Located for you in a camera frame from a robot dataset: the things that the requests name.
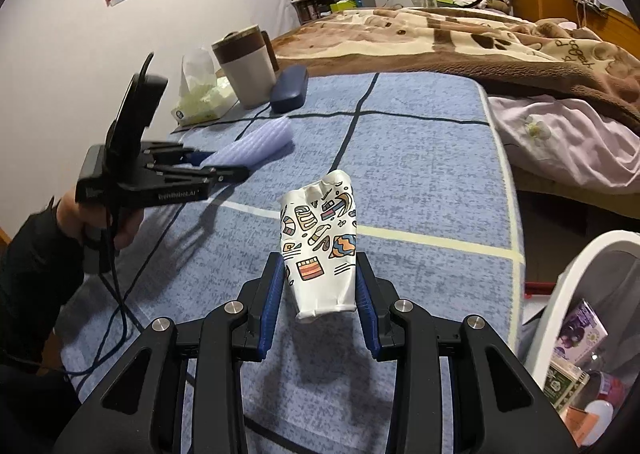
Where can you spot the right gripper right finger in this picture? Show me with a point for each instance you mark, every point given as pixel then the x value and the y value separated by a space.
pixel 496 405

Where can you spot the black sleeved left forearm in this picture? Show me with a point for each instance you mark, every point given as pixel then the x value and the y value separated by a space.
pixel 40 271

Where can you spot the blue checked table cloth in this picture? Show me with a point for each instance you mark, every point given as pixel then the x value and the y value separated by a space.
pixel 437 216

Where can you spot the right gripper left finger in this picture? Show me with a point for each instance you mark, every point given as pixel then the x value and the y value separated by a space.
pixel 137 407

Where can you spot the green white crushed carton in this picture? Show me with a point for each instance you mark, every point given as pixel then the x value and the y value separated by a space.
pixel 564 381

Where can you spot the left hand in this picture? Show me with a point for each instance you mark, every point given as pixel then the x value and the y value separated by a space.
pixel 72 218

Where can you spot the dark blue glasses case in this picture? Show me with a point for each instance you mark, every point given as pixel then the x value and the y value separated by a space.
pixel 289 92

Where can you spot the pink bed sheet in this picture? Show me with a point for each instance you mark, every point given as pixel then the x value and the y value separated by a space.
pixel 569 142

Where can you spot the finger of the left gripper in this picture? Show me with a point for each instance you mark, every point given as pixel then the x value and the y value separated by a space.
pixel 222 174
pixel 195 157

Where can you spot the yellow tissue box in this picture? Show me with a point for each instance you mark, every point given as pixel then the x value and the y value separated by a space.
pixel 203 95

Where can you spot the beige brown travel mug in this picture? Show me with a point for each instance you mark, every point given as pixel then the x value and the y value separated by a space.
pixel 247 59

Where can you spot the purple drink carton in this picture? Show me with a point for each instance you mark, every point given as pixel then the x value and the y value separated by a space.
pixel 581 333

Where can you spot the pale purple ridged cloth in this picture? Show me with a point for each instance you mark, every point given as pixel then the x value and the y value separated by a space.
pixel 254 147

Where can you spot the white trash bin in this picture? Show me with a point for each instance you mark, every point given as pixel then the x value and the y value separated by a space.
pixel 604 417

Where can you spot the orange wooden headboard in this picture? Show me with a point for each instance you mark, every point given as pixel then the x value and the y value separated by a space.
pixel 614 27

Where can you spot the brown patterned blanket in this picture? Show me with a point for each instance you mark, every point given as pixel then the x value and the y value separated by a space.
pixel 507 57

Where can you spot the crushed patterned paper cup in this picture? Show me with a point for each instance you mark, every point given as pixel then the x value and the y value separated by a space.
pixel 318 244

